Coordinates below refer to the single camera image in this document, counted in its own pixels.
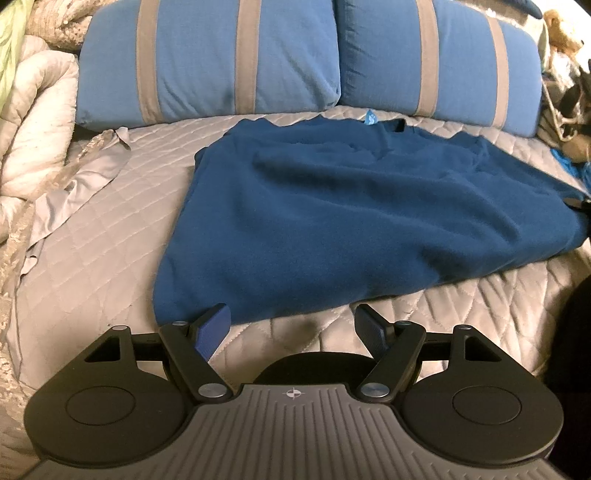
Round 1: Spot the dark blue sweatshirt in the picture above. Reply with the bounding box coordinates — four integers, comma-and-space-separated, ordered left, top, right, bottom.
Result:
154, 117, 591, 325

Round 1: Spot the light green cloth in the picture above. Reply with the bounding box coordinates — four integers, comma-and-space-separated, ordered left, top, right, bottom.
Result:
0, 0, 35, 118

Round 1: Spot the grey satin cloth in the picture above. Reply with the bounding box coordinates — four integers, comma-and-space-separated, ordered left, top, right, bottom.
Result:
18, 127, 132, 289

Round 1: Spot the bright blue knitted cloth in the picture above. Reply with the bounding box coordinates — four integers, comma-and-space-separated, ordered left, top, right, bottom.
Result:
551, 147, 591, 192

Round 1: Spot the grey quilted bedspread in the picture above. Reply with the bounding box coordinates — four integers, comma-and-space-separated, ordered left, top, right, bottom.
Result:
0, 108, 591, 462

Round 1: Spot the blue pillow with grey stripes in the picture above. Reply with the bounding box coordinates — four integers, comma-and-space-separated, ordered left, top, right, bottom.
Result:
74, 0, 342, 129
333, 0, 542, 138

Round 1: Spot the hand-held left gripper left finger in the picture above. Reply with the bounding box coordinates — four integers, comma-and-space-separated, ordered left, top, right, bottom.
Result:
79, 303, 236, 403

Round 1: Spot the person's dark clothing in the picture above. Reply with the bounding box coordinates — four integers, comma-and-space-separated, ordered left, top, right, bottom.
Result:
542, 277, 591, 467

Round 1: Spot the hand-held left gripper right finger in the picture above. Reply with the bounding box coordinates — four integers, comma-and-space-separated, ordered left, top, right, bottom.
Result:
353, 303, 509, 403

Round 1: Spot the tan teddy bear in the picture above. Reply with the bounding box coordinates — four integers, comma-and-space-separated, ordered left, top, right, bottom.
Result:
541, 8, 583, 52

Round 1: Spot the white puffy comforter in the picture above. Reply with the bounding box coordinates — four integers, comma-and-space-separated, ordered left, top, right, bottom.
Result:
0, 36, 80, 243

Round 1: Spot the black bag with straps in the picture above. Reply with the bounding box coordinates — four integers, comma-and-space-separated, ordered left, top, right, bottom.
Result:
542, 51, 591, 160

